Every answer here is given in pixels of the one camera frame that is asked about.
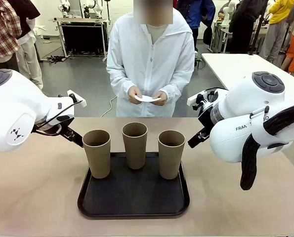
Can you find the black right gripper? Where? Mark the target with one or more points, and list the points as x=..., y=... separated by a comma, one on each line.
x=206, y=117

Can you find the tall beige tumbler cup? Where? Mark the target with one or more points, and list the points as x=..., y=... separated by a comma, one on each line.
x=97, y=160
x=135, y=153
x=170, y=163

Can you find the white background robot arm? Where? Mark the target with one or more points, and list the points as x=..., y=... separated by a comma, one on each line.
x=227, y=12
x=62, y=7
x=97, y=7

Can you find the person's right forearm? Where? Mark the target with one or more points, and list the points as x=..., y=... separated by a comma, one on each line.
x=119, y=84

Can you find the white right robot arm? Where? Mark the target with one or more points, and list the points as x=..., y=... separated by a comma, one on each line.
x=235, y=143

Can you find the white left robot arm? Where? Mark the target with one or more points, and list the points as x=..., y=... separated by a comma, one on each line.
x=13, y=111

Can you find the bystander in black coat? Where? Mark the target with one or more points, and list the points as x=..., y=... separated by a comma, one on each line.
x=243, y=24

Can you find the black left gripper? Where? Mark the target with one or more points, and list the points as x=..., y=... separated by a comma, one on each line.
x=62, y=119

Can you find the white scalloped paper coaster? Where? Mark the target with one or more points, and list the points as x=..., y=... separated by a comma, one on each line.
x=146, y=99

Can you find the workbench with black panel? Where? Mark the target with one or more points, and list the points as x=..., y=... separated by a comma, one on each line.
x=82, y=37

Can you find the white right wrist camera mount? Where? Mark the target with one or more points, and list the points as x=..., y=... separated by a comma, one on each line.
x=192, y=100

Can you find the bystander in black vest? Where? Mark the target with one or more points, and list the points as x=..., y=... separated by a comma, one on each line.
x=30, y=61

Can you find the black hanging bag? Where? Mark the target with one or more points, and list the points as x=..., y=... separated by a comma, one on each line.
x=208, y=35

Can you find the black plastic serving tray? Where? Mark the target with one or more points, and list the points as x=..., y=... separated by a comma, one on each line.
x=137, y=197

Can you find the person's left hand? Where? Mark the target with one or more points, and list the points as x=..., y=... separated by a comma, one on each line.
x=162, y=100

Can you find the black stand pole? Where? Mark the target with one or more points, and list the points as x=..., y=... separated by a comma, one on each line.
x=258, y=29

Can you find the bystander in red plaid shirt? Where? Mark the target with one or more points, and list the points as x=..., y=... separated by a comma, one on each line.
x=1, y=29

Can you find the bystander in blue jacket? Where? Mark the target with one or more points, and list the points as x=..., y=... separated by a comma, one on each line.
x=198, y=12

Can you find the person in white jacket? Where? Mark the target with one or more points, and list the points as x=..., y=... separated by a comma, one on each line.
x=149, y=61

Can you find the white rounded table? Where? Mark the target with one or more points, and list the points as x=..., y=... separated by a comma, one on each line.
x=235, y=66

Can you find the person's right hand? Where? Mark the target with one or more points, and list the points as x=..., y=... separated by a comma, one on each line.
x=134, y=95

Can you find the bystander in yellow top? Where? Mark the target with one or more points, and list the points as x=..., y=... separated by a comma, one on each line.
x=280, y=12

